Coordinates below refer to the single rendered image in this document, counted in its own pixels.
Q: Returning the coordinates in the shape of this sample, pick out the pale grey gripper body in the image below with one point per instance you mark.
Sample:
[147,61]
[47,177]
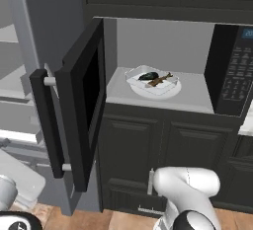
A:
[24,178]

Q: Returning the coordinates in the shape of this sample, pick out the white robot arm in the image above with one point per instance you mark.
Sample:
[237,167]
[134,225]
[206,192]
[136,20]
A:
[186,191]

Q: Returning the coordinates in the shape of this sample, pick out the black microwave door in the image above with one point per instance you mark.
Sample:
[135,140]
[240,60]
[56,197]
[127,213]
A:
[74,109]

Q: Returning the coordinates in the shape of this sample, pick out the dark lower cupboard door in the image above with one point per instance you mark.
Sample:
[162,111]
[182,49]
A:
[197,145]
[242,174]
[128,148]

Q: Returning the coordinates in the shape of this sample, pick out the dark eggplant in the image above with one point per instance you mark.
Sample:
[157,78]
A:
[149,75]

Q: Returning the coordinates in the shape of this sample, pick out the brown fish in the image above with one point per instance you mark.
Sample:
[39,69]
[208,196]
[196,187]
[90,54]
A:
[158,81]

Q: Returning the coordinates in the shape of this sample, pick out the white microwave turntable plate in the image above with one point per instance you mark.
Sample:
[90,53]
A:
[171,92]

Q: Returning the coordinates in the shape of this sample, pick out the black microwave oven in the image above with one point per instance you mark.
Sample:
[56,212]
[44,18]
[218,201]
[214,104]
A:
[237,76]

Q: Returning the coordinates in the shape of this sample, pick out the grey fridge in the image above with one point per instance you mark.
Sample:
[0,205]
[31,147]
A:
[56,20]

